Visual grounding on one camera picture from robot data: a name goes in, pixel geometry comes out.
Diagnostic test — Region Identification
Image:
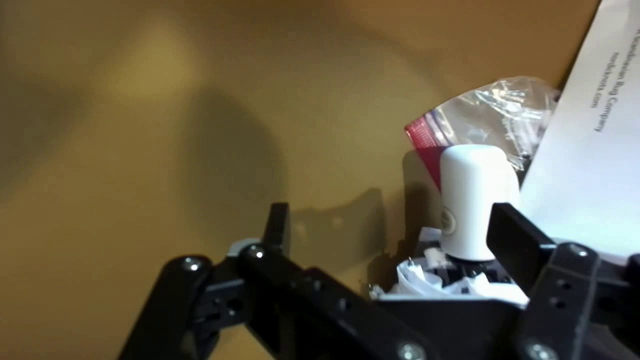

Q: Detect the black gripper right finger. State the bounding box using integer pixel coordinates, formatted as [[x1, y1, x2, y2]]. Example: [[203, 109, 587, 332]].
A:
[[484, 203, 640, 360]]

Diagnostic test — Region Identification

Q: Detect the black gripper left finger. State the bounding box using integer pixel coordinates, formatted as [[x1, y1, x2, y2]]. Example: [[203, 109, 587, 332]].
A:
[[118, 203, 428, 360]]

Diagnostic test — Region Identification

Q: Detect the white plastic bottle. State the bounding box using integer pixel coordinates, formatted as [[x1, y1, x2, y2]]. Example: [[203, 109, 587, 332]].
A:
[[367, 142, 529, 310]]

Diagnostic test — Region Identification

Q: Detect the white paper sign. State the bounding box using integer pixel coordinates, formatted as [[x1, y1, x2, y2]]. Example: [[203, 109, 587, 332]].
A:
[[518, 0, 640, 261]]

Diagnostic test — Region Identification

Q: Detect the clear red plastic bag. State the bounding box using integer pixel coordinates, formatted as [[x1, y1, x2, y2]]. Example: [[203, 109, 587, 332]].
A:
[[402, 74, 561, 194]]

